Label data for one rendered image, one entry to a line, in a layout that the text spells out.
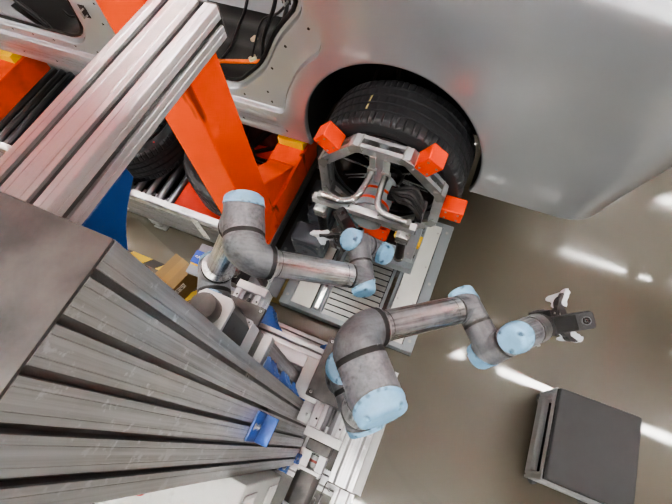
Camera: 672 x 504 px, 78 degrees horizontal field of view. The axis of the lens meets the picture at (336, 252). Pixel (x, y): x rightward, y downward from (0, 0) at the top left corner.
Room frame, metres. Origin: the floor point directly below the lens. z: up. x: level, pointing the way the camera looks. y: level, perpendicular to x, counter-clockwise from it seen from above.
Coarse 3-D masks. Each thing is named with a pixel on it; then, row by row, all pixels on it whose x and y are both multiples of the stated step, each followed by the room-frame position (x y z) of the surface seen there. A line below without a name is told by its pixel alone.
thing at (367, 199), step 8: (376, 184) 0.97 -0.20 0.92; (392, 184) 0.98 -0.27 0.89; (368, 192) 0.94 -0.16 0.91; (384, 192) 0.93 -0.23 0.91; (360, 200) 0.91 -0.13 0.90; (368, 200) 0.90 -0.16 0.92; (384, 200) 0.90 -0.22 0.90; (368, 208) 0.87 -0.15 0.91; (384, 208) 0.87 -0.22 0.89; (352, 216) 0.87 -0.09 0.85; (360, 224) 0.85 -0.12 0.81; (368, 224) 0.84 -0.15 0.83; (376, 224) 0.82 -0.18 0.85
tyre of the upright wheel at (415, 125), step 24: (360, 96) 1.25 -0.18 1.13; (384, 96) 1.19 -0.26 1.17; (408, 96) 1.17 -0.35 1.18; (432, 96) 1.17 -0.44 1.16; (336, 120) 1.18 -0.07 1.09; (360, 120) 1.11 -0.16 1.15; (384, 120) 1.07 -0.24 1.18; (408, 120) 1.06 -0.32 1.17; (432, 120) 1.06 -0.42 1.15; (456, 120) 1.10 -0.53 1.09; (408, 144) 1.00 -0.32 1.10; (432, 144) 0.97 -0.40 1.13; (456, 144) 1.01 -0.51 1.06; (456, 168) 0.92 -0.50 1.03; (456, 192) 0.89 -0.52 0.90
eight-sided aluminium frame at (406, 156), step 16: (352, 144) 1.03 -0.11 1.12; (368, 144) 1.04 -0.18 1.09; (384, 144) 1.01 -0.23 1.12; (320, 160) 1.09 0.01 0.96; (400, 160) 0.93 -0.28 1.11; (416, 160) 0.93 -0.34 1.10; (320, 176) 1.10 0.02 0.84; (416, 176) 0.90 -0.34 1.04; (432, 176) 0.91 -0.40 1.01; (336, 192) 1.09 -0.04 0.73; (432, 192) 0.86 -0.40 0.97; (432, 208) 0.86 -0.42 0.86; (432, 224) 0.84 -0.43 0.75
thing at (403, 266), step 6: (426, 228) 1.13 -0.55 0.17; (330, 240) 1.13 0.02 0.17; (420, 240) 1.05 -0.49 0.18; (414, 252) 1.00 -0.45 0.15; (414, 258) 0.95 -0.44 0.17; (390, 264) 0.94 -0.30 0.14; (396, 264) 0.93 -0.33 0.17; (402, 264) 0.93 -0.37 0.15; (408, 264) 0.93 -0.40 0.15; (402, 270) 0.91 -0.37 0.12; (408, 270) 0.89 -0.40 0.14
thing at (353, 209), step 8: (312, 200) 0.91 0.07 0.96; (320, 200) 0.89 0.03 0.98; (328, 200) 0.89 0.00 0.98; (336, 208) 0.86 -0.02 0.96; (352, 208) 0.84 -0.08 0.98; (360, 208) 0.83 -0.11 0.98; (360, 216) 0.81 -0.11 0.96; (368, 216) 0.79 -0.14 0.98; (376, 216) 0.79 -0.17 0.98; (384, 224) 0.76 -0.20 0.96; (392, 224) 0.75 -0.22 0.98; (400, 224) 0.74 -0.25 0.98; (416, 224) 0.73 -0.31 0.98; (408, 232) 0.71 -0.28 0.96
